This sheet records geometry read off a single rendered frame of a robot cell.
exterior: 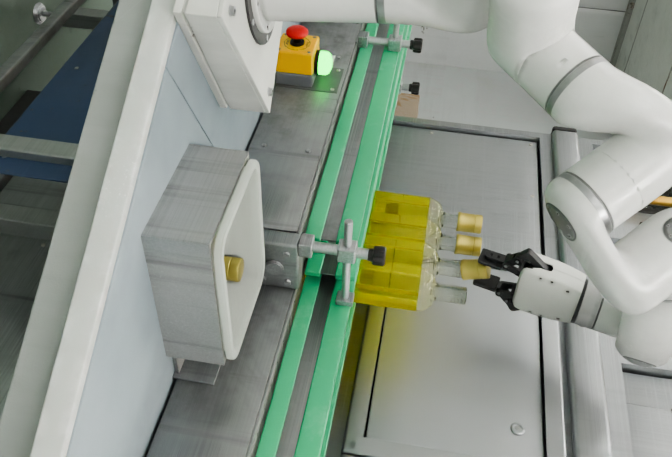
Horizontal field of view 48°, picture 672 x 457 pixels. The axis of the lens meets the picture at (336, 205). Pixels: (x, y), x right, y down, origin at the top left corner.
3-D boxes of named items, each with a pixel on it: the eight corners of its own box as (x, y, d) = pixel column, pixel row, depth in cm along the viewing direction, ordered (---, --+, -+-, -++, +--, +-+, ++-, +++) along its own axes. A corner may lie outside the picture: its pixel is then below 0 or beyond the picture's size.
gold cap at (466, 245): (453, 257, 130) (478, 261, 129) (456, 243, 128) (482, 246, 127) (454, 244, 133) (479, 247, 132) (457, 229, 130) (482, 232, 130)
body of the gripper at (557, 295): (583, 306, 126) (518, 284, 129) (599, 266, 119) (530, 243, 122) (574, 339, 121) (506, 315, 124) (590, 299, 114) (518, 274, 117)
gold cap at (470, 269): (464, 284, 126) (489, 283, 124) (459, 270, 124) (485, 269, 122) (466, 268, 128) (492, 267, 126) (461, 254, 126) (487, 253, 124)
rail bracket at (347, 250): (298, 301, 114) (379, 313, 113) (297, 221, 103) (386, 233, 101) (302, 286, 116) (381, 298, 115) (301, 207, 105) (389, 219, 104)
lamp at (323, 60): (313, 79, 137) (329, 80, 137) (313, 57, 134) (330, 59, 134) (318, 66, 141) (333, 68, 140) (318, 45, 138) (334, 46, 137)
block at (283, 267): (252, 287, 114) (298, 293, 113) (249, 243, 107) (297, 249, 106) (258, 270, 116) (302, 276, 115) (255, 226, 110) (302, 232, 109)
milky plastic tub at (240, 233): (169, 359, 97) (234, 369, 96) (143, 236, 82) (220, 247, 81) (209, 263, 110) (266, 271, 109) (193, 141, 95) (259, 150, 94)
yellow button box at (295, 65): (272, 83, 138) (312, 88, 137) (271, 48, 133) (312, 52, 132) (281, 64, 143) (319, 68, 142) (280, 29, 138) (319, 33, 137)
